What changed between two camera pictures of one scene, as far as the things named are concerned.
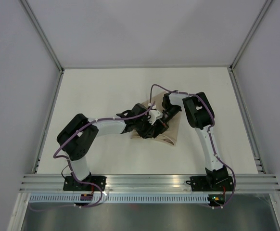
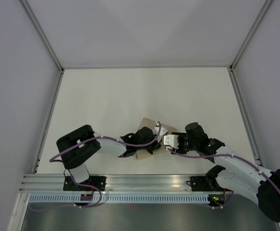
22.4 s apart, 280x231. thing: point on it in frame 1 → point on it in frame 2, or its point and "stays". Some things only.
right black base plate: x=211 y=183 stays
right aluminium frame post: x=249 y=35 stays
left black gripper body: x=143 y=126 → x=150 y=147
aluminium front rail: x=147 y=183 stays
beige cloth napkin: x=168 y=135 → x=146 y=122
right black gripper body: x=168 y=114 → x=184 y=144
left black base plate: x=70 y=184 stays
